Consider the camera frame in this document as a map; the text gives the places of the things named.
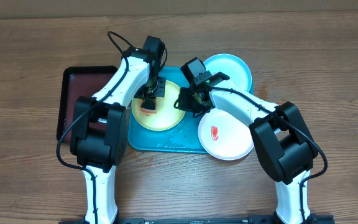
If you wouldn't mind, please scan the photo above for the yellow-green plate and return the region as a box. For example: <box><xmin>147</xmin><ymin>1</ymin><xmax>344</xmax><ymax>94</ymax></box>
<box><xmin>131</xmin><ymin>80</ymin><xmax>185</xmax><ymax>131</ymax></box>

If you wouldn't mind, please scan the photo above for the white plate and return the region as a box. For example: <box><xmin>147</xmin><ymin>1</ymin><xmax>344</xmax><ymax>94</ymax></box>
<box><xmin>198</xmin><ymin>108</ymin><xmax>254</xmax><ymax>161</ymax></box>

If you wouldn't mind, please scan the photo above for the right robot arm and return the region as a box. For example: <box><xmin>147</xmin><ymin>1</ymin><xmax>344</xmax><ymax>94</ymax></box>
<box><xmin>174</xmin><ymin>58</ymin><xmax>321</xmax><ymax>223</ymax></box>

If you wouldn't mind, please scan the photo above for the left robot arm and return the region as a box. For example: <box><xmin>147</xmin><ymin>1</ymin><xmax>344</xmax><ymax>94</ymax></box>
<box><xmin>68</xmin><ymin>36</ymin><xmax>167</xmax><ymax>223</ymax></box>

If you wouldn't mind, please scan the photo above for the black rectangular tray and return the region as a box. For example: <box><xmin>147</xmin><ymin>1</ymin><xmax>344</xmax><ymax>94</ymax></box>
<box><xmin>56</xmin><ymin>65</ymin><xmax>117</xmax><ymax>141</ymax></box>

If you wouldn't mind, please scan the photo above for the light blue plate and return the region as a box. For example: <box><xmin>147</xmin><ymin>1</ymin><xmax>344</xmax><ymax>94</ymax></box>
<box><xmin>204</xmin><ymin>54</ymin><xmax>254</xmax><ymax>94</ymax></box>

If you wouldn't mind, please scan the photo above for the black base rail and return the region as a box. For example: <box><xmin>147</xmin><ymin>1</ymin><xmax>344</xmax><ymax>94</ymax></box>
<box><xmin>59</xmin><ymin>214</ymin><xmax>335</xmax><ymax>224</ymax></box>

